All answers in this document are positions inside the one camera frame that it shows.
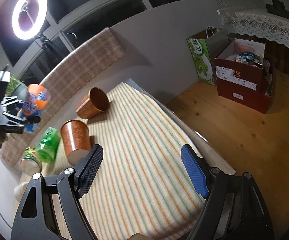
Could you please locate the red cardboard box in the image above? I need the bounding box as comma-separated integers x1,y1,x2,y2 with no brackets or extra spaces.
215,38,275,114

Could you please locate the white lace cloth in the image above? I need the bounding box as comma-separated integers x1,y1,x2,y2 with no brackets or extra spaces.
216,0,289,48

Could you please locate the white ring light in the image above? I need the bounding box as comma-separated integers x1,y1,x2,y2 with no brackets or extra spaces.
12,0,47,40

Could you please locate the black light tripod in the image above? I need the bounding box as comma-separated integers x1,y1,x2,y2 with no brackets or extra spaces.
34,33,66,75

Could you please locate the copper paper cup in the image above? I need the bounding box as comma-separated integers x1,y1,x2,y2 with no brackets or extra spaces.
76,87,110,119
60,120,91,165

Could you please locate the blue orange Arctic Ocean cup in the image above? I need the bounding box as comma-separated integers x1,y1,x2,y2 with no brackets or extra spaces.
20,83,51,133

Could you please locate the green tea bottle cup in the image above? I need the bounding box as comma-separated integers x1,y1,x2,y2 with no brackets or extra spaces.
36,127,61,163

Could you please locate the copper paper cup near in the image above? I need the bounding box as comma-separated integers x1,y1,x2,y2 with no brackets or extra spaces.
60,120,91,165

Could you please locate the copper paper cup far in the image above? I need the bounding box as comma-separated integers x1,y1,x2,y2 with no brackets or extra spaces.
76,87,110,119

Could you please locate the white plastic cup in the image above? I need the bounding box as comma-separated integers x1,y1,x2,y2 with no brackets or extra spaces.
14,181,28,203

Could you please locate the potted spider plant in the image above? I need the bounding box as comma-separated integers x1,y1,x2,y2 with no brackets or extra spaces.
5,74,28,101

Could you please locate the striped table cloth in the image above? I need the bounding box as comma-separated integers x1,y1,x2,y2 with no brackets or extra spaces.
80,83,205,239

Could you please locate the plaid beige cushion cloth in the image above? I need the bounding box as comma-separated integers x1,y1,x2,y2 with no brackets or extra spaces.
0,28,125,166

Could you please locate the green red label cup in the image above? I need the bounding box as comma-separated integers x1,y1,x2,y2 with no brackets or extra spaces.
20,147,42,176

